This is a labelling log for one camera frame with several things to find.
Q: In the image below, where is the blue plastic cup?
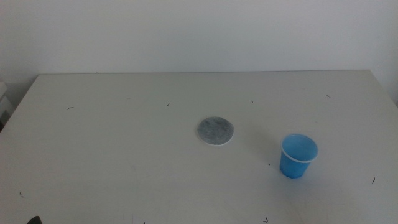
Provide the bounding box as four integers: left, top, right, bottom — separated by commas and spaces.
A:
279, 133, 319, 180

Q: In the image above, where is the round gray cup mat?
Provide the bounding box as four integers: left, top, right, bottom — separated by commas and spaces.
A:
196, 116, 235, 147

